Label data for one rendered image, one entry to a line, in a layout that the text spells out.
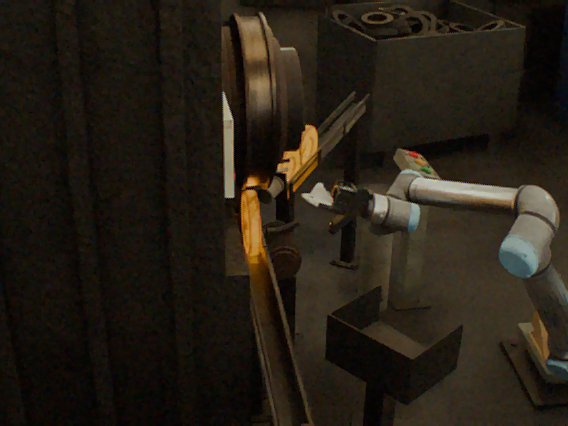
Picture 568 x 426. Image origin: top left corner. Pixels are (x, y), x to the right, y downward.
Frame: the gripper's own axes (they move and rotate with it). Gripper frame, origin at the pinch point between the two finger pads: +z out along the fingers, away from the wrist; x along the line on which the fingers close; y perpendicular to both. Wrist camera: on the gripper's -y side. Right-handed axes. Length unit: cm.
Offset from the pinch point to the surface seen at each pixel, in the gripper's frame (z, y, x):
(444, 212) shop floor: -114, -40, -130
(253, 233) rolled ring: 17.8, -4.7, 22.4
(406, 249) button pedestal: -64, -31, -52
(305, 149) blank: -10, -1, -50
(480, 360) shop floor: -90, -50, -9
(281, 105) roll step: 24, 35, 32
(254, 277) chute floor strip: 14.7, -15.6, 26.9
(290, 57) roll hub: 23, 44, 19
